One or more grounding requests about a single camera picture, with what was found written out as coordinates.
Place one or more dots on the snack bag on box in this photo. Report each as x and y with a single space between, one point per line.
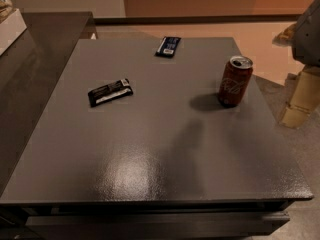
6 8

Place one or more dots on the dark side counter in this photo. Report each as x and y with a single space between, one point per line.
29 72

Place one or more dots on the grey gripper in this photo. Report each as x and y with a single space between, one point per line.
307 39

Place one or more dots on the black snack bar wrapper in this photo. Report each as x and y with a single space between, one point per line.
109 92

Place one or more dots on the red coke can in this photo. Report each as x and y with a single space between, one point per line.
236 77

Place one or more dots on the white box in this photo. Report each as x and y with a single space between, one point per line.
10 29

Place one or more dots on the blue snack bar wrapper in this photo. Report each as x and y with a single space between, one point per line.
168 47

